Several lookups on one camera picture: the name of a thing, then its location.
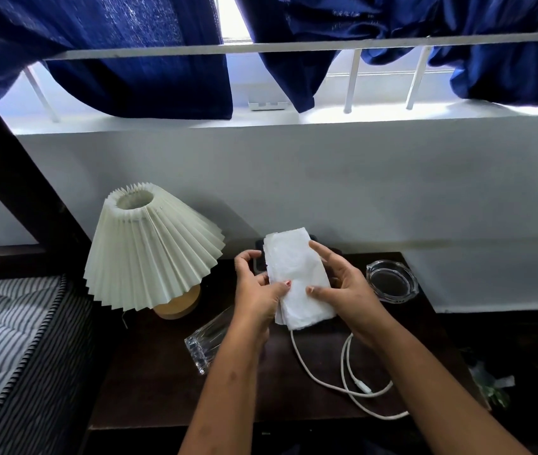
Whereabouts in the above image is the person's left hand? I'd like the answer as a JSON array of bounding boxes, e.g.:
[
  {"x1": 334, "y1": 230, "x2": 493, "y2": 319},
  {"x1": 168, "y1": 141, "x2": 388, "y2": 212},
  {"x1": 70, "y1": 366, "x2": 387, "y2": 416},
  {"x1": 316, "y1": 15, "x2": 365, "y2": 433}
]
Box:
[{"x1": 233, "y1": 249, "x2": 293, "y2": 330}]

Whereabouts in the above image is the person's right hand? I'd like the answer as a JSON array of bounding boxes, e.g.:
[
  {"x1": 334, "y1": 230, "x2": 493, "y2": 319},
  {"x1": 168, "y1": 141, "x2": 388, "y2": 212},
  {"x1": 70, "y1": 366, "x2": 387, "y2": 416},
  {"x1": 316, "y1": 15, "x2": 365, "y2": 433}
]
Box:
[{"x1": 306, "y1": 240, "x2": 396, "y2": 349}]

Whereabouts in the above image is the white tissue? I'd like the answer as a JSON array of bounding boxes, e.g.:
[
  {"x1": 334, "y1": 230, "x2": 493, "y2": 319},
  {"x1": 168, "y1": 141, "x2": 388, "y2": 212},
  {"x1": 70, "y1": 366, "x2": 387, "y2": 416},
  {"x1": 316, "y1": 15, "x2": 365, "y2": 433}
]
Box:
[{"x1": 263, "y1": 227, "x2": 338, "y2": 332}]

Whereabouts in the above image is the person's right forearm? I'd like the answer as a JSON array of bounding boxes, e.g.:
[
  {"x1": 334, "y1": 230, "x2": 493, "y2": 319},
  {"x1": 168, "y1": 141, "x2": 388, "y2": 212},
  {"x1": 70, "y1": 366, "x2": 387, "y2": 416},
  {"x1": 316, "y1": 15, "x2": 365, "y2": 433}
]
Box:
[{"x1": 345, "y1": 322, "x2": 532, "y2": 455}]

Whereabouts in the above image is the person's left forearm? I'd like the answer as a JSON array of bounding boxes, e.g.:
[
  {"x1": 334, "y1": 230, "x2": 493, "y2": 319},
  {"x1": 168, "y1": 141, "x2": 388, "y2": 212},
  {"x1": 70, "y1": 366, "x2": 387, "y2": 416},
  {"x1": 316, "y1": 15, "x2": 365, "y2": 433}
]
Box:
[{"x1": 178, "y1": 324, "x2": 272, "y2": 455}]

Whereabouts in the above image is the clear glass ashtray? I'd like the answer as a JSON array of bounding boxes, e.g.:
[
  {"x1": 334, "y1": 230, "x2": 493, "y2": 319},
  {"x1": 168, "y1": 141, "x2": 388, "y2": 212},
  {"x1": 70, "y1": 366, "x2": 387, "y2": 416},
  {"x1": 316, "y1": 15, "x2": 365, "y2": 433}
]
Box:
[{"x1": 365, "y1": 259, "x2": 420, "y2": 305}]

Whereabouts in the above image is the clear glass vase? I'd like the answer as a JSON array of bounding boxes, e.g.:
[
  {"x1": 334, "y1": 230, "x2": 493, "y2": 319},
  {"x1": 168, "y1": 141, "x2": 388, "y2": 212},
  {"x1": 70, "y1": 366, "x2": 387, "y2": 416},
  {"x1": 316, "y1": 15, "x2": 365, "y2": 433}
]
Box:
[{"x1": 184, "y1": 305, "x2": 236, "y2": 376}]

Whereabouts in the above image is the pleated cream table lamp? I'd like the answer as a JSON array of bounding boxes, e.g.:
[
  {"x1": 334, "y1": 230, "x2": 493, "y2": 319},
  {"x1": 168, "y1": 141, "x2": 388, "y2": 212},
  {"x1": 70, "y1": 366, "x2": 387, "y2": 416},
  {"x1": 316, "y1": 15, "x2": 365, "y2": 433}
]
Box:
[{"x1": 83, "y1": 182, "x2": 226, "y2": 321}]

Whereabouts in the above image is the dark wooden nightstand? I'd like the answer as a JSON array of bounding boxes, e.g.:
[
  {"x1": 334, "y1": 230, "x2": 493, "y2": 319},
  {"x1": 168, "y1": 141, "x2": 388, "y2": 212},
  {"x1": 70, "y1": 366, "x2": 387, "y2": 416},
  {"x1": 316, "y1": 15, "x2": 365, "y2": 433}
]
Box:
[{"x1": 79, "y1": 251, "x2": 492, "y2": 455}]

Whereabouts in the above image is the white window grille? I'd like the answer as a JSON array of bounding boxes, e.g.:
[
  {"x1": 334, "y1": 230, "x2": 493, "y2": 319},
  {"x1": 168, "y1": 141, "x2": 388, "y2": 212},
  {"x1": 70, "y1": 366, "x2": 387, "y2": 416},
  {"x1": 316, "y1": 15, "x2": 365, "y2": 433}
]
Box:
[{"x1": 22, "y1": 30, "x2": 538, "y2": 124}]

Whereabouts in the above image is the striped mattress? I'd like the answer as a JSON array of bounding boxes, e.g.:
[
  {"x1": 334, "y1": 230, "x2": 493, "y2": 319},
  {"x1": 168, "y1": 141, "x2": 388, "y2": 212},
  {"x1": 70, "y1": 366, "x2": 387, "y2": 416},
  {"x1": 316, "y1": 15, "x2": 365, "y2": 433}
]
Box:
[{"x1": 0, "y1": 275, "x2": 96, "y2": 455}]

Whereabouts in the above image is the dark blue curtain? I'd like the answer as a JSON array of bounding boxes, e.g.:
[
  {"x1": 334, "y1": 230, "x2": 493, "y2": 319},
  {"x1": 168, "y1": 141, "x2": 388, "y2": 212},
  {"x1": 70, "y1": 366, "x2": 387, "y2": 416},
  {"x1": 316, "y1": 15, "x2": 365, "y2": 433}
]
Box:
[
  {"x1": 233, "y1": 0, "x2": 538, "y2": 114},
  {"x1": 0, "y1": 0, "x2": 234, "y2": 121}
]

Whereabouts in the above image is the white power cable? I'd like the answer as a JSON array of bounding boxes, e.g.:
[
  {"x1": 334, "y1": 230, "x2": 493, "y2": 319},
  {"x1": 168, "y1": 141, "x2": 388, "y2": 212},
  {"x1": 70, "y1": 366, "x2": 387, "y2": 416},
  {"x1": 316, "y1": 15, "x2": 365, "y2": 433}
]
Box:
[{"x1": 289, "y1": 327, "x2": 410, "y2": 421}]

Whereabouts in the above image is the dark wooden bed frame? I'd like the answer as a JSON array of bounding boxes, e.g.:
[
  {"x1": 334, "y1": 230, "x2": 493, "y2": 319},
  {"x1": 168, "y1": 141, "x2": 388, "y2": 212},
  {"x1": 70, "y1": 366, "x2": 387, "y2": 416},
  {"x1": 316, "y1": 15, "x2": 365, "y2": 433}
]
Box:
[{"x1": 0, "y1": 71, "x2": 93, "y2": 280}]

